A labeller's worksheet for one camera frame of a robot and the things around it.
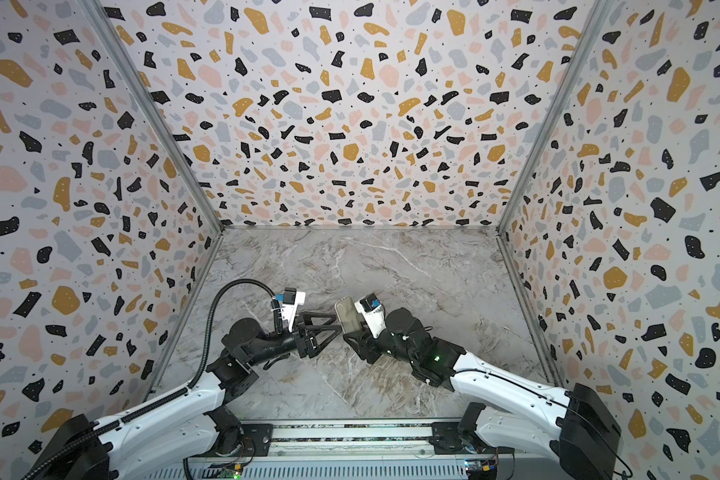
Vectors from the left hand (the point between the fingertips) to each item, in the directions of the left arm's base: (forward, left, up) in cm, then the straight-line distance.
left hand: (336, 324), depth 67 cm
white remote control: (+3, -3, -2) cm, 5 cm away
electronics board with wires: (-25, +26, -25) cm, 44 cm away
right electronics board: (-25, -34, -26) cm, 50 cm away
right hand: (+1, -2, -6) cm, 6 cm away
